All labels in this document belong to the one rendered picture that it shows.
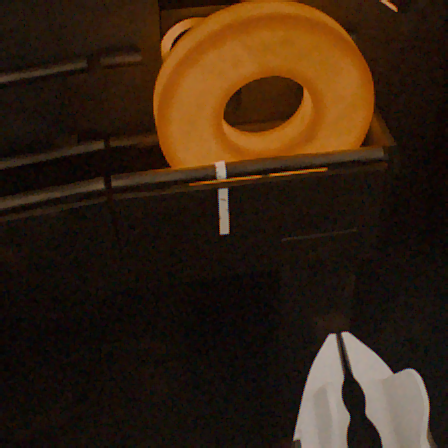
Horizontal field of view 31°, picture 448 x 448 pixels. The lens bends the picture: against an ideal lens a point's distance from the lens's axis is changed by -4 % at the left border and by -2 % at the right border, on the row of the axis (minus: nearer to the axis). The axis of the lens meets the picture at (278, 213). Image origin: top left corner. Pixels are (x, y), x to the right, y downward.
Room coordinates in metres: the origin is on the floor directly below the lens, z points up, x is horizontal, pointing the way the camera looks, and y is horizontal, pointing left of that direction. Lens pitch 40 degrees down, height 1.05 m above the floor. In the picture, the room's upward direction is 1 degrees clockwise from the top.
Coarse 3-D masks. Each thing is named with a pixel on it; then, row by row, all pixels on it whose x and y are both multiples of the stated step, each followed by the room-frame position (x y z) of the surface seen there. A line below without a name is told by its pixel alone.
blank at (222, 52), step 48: (192, 48) 0.48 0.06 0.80; (240, 48) 0.48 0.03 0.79; (288, 48) 0.49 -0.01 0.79; (336, 48) 0.50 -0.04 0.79; (192, 96) 0.47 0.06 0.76; (336, 96) 0.50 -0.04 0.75; (192, 144) 0.47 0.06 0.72; (240, 144) 0.49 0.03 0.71; (288, 144) 0.49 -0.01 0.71; (336, 144) 0.50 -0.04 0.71
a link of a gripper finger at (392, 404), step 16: (352, 336) 0.27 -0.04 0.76; (352, 352) 0.26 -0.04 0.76; (368, 352) 0.26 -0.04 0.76; (352, 368) 0.25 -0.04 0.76; (368, 368) 0.25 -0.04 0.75; (384, 368) 0.25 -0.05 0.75; (352, 384) 0.25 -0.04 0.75; (368, 384) 0.24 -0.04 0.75; (384, 384) 0.24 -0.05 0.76; (400, 384) 0.23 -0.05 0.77; (416, 384) 0.21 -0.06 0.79; (368, 400) 0.23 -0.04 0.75; (384, 400) 0.23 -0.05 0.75; (400, 400) 0.22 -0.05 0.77; (416, 400) 0.21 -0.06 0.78; (368, 416) 0.23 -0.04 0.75; (384, 416) 0.23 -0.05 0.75; (400, 416) 0.22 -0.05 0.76; (416, 416) 0.21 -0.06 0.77; (368, 432) 0.23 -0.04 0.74; (384, 432) 0.22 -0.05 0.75; (400, 432) 0.22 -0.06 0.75; (416, 432) 0.21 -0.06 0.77
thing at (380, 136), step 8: (376, 112) 0.52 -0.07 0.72; (376, 120) 0.51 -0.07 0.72; (368, 128) 0.53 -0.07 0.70; (376, 128) 0.51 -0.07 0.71; (384, 128) 0.50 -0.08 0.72; (368, 136) 0.52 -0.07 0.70; (376, 136) 0.51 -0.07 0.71; (384, 136) 0.49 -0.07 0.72; (368, 144) 0.52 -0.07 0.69; (376, 144) 0.51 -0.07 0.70; (384, 144) 0.49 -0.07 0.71; (392, 144) 0.48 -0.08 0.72; (392, 152) 0.48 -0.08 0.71; (392, 160) 0.48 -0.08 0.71; (392, 168) 0.48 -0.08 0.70; (392, 176) 0.48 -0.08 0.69; (384, 184) 0.48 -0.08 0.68; (384, 192) 0.48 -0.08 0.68; (384, 200) 0.48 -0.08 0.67; (384, 208) 0.48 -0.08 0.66; (384, 216) 0.48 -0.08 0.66
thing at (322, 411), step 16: (336, 336) 0.27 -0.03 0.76; (320, 352) 0.26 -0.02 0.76; (336, 352) 0.26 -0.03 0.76; (320, 368) 0.25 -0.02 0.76; (336, 368) 0.25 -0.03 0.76; (320, 384) 0.24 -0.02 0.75; (336, 384) 0.24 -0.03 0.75; (304, 400) 0.23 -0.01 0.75; (320, 400) 0.22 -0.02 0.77; (336, 400) 0.21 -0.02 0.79; (304, 416) 0.23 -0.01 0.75; (320, 416) 0.22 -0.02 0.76; (336, 416) 0.20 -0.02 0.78; (304, 432) 0.22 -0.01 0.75; (320, 432) 0.21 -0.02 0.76; (336, 432) 0.20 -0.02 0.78
